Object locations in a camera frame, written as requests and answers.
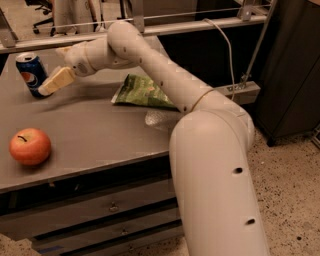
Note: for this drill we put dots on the grey drawer cabinet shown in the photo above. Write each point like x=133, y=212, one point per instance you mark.
x=100, y=214

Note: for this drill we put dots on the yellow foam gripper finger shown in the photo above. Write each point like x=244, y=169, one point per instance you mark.
x=59, y=78
x=62, y=51

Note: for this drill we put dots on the grey metal rail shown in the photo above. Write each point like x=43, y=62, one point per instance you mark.
x=123, y=30

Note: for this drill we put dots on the red apple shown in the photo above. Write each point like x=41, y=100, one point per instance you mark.
x=30, y=146

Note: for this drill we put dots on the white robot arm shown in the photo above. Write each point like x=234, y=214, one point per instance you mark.
x=208, y=146

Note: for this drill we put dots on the blue pepsi can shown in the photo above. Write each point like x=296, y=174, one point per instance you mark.
x=32, y=71

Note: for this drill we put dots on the green kettle chips bag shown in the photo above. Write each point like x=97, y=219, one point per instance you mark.
x=141, y=91

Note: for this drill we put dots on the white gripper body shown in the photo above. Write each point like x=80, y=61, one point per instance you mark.
x=76, y=58

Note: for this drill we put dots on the diagonal metal rod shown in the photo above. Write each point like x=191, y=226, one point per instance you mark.
x=256, y=46

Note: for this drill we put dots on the grey metal bracket box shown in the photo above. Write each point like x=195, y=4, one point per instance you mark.
x=241, y=93

